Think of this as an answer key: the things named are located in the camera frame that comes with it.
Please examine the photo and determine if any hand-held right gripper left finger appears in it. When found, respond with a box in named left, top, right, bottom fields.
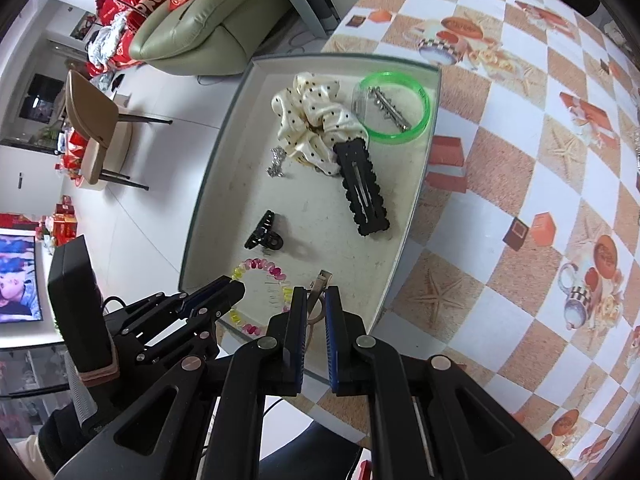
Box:
left=52, top=285, right=308, bottom=480

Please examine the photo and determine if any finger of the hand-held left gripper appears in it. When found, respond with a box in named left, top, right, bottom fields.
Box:
left=135, top=280, right=247, bottom=362
left=127, top=276, right=232, bottom=322

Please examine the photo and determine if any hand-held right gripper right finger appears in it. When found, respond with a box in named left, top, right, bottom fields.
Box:
left=322, top=285, right=573, bottom=480

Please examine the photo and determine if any colourful bead bracelet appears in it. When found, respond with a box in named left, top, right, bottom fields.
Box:
left=227, top=257, right=296, bottom=336

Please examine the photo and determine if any black claw hair clip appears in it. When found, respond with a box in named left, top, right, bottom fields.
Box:
left=244, top=209, right=287, bottom=252

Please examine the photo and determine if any pale rectangular tray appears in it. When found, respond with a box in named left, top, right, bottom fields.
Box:
left=177, top=55, right=443, bottom=381

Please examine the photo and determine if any small silver earring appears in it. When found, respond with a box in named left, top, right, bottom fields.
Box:
left=265, top=146, right=288, bottom=178

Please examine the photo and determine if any black scalloped hair clip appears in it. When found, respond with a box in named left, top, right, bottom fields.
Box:
left=332, top=137, right=392, bottom=236

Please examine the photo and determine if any cream polka dot scrunchie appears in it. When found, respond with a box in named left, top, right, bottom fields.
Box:
left=271, top=72, right=371, bottom=177

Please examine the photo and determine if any silver star hair clip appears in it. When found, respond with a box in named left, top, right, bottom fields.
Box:
left=367, top=86, right=411, bottom=128

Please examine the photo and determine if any person's left forearm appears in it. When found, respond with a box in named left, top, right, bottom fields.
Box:
left=10, top=400, right=96, bottom=480

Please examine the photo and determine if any television screen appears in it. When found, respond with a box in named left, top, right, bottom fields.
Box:
left=0, top=232, right=43, bottom=323

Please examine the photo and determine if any stack of red gift boxes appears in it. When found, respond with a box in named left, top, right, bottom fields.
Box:
left=0, top=195, right=81, bottom=248

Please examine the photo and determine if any beige chair with dark legs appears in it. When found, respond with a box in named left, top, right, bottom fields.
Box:
left=65, top=69, right=173, bottom=192

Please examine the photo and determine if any green translucent bangle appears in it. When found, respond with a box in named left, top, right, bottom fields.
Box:
left=352, top=71, right=432, bottom=147

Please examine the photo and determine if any checkered printed tablecloth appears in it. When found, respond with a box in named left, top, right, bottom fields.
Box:
left=300, top=0, right=640, bottom=466

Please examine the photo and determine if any silver crumpled cloth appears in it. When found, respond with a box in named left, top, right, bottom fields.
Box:
left=87, top=15, right=132, bottom=67

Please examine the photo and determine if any pale green sofa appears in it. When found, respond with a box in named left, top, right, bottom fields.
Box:
left=130, top=0, right=301, bottom=78

